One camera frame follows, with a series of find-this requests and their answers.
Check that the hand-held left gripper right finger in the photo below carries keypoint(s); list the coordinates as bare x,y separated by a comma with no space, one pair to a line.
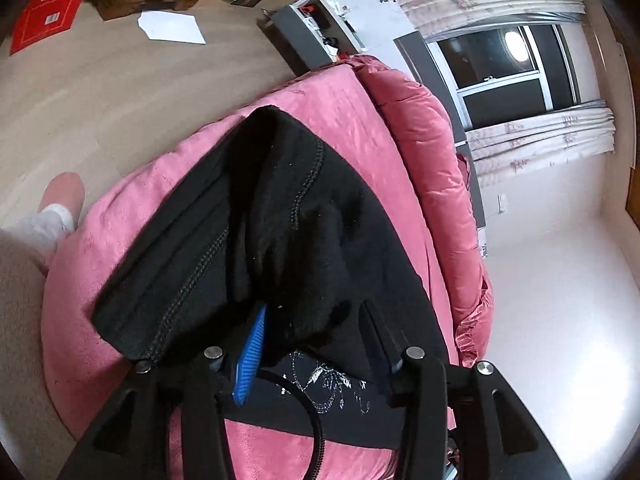
372,332

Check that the white wall outlet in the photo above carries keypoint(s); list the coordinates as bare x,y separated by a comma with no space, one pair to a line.
502,205

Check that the red booklet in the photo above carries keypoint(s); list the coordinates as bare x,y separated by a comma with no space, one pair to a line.
45,10

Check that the white floral-print cabinet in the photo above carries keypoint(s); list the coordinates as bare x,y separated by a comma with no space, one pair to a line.
370,10

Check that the window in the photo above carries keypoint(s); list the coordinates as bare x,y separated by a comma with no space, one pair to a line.
500,60

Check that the pink bed sheet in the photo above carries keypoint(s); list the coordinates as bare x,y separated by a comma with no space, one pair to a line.
325,110

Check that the pink duvet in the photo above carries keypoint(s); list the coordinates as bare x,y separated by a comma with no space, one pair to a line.
430,170

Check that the black pants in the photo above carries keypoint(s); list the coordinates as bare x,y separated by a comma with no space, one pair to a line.
300,240

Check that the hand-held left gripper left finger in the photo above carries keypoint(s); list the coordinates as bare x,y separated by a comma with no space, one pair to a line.
252,345

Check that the white paper sheet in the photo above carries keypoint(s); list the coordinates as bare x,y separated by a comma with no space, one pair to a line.
172,27

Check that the floral curtain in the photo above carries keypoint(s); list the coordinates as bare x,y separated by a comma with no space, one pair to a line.
475,5
540,135

